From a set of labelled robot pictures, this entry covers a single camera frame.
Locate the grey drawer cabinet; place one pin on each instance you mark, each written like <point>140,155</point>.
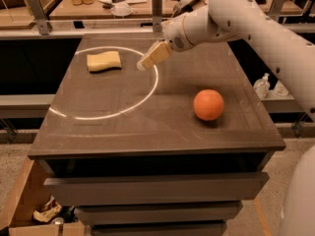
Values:
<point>125,149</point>

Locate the metal bracket middle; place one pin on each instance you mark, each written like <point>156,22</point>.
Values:
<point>157,15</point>

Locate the wooden workbench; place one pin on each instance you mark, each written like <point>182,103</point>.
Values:
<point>66,11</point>

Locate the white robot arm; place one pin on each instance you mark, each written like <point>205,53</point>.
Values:
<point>289,56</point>

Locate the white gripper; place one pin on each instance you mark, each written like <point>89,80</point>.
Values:
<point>173,36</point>

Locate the clear plastic bottle right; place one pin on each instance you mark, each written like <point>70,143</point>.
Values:
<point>280,89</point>

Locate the yellow sponge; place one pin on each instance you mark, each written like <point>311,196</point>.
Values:
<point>103,61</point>

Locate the cardboard box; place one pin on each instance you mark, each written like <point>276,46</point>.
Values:
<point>28,195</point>

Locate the white power strip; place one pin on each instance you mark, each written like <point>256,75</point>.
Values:
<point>182,5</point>

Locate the clear plastic bottle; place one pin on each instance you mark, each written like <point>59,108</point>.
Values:
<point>280,89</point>
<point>262,86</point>

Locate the metal bracket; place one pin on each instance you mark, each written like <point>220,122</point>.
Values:
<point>275,9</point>
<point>157,15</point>
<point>43,25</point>

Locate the metal bracket left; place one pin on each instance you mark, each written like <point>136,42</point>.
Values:
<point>43,25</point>

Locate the crumpled paper trash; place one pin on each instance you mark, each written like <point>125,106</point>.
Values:
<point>48,211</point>

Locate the metal bracket right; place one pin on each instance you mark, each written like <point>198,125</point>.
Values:
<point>275,9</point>

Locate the clear plastic bottle left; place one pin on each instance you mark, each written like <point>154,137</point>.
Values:
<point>262,86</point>

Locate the white bowl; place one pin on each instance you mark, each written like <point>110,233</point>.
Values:
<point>121,10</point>

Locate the orange fruit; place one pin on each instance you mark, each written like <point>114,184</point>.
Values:
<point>208,105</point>

